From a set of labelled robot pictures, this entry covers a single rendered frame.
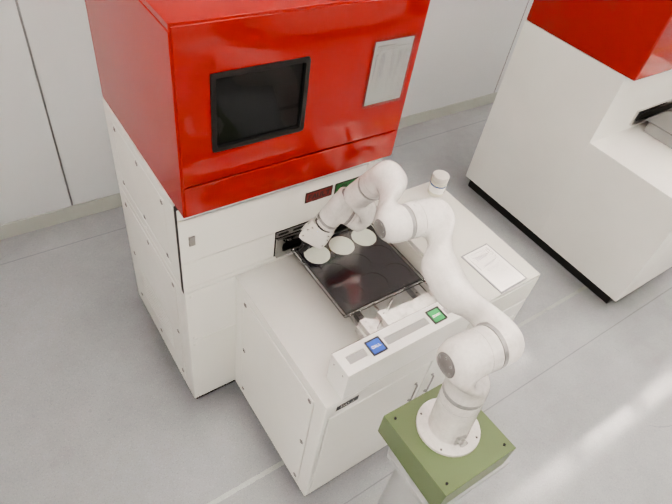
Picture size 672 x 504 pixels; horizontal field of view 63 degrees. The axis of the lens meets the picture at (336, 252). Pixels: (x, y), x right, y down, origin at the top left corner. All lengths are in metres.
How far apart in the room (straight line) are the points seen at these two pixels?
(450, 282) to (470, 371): 0.23
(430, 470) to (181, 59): 1.25
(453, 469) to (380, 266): 0.79
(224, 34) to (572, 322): 2.70
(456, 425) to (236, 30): 1.18
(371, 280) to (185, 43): 1.06
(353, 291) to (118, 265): 1.68
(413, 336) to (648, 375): 1.97
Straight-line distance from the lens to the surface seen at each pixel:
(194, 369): 2.43
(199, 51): 1.43
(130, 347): 2.92
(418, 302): 2.02
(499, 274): 2.11
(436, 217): 1.49
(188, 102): 1.48
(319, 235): 1.96
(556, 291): 3.65
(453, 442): 1.68
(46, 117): 3.21
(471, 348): 1.35
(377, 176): 1.55
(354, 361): 1.72
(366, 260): 2.08
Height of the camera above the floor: 2.38
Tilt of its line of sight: 45 degrees down
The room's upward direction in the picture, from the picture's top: 11 degrees clockwise
